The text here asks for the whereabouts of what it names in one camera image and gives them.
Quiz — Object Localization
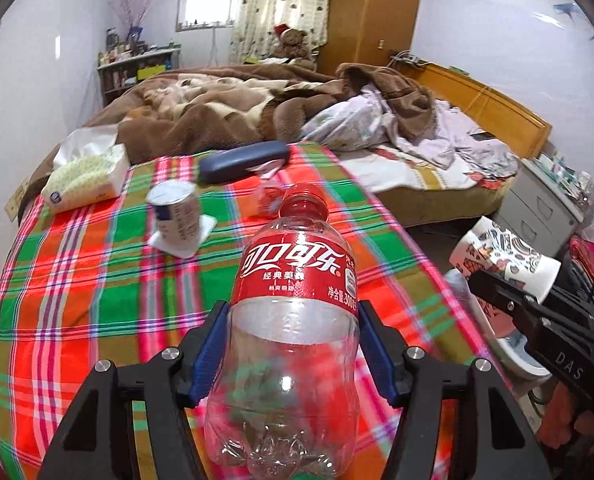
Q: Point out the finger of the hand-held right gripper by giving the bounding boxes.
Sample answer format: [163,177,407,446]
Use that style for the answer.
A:
[546,286,594,322]
[467,269,539,347]

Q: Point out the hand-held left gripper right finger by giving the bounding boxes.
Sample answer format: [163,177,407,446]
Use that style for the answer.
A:
[358,300,550,480]

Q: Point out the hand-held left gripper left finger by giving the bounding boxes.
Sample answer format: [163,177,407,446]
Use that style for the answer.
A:
[37,300,230,480]

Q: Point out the patterned paper cup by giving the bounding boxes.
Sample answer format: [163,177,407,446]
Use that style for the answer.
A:
[450,216,562,303]

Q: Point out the white trash bin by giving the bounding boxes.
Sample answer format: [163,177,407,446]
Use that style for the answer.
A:
[444,270,553,386]

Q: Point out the red label cola bottle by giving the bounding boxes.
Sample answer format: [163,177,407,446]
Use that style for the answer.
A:
[204,182,362,478]

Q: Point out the person's right hand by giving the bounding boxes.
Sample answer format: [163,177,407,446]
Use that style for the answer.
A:
[537,380,594,450]

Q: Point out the pink red bag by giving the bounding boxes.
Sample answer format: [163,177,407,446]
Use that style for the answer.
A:
[570,235,594,301]

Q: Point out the grey drawer cabinet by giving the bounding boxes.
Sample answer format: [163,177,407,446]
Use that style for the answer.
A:
[492,157,585,261]

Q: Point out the white square card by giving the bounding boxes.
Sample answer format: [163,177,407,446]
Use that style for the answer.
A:
[147,215,217,259]

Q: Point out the pile of small cartons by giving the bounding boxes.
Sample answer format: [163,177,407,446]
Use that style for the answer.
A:
[537,152,594,201]

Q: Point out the plaid bed sheet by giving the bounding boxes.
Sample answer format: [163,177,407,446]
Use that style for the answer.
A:
[0,142,518,480]

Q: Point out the mustard patterned bed sheet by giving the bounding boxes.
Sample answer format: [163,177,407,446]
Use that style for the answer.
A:
[337,142,520,226]

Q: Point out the blue white tin can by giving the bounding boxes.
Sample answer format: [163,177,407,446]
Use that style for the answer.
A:
[146,180,203,247]

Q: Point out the lilac crumpled cloth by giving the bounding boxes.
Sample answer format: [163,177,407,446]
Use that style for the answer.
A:
[377,85,520,181]

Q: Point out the wooden bed headboard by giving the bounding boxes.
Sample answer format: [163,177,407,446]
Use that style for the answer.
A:
[402,60,552,158]

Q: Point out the dark blue glasses case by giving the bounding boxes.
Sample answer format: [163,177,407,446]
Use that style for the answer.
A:
[198,141,291,184]

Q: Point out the yellow white tissue pack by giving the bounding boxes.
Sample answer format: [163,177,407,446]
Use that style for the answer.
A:
[41,127,130,211]

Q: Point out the dark brown fleece garment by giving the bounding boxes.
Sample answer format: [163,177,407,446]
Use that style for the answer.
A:
[337,62,435,141]

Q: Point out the white floral pillow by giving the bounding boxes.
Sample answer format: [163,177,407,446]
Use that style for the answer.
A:
[302,95,395,151]

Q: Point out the brown patterned blanket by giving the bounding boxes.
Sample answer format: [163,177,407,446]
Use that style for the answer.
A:
[27,57,363,196]

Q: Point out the white storage shelf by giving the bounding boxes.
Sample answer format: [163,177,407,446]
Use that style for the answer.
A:
[97,45,183,106]

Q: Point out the row of small bottles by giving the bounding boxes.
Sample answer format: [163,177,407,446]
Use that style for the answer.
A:
[99,27,150,63]

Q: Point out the wooden wardrobe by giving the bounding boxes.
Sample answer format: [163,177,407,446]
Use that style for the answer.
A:
[317,0,424,63]

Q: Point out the brown teddy bear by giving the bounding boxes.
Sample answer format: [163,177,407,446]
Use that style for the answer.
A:
[269,25,310,61]

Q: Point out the small window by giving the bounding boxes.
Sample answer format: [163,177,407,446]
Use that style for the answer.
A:
[177,0,240,31]

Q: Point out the dry branches in vase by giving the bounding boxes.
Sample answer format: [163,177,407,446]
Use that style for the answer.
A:
[109,0,158,43]

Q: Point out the patterned curtain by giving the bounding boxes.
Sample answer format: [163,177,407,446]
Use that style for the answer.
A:
[229,0,335,63]

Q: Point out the beige wall socket plate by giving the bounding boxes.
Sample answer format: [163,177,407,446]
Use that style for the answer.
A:
[7,187,28,222]

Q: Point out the power strip with cables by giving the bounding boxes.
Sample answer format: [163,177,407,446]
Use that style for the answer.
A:
[389,50,430,68]

